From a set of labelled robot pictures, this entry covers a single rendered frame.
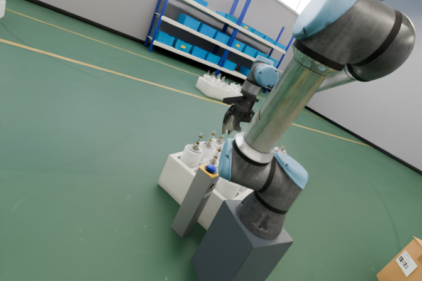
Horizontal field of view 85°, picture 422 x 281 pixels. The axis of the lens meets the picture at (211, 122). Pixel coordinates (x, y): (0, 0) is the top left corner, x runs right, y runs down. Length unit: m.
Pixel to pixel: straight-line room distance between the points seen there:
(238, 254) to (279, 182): 0.24
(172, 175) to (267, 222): 0.57
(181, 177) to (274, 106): 0.69
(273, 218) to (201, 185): 0.30
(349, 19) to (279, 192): 0.45
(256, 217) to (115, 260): 0.48
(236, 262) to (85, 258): 0.47
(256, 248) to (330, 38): 0.56
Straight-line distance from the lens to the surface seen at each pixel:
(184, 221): 1.00
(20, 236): 0.97
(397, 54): 0.56
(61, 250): 0.93
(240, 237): 0.76
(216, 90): 3.46
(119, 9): 5.96
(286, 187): 0.69
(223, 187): 1.04
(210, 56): 5.90
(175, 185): 1.16
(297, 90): 0.53
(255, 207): 0.74
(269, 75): 0.83
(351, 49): 0.52
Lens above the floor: 0.74
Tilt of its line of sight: 18 degrees down
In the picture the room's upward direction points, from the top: 25 degrees clockwise
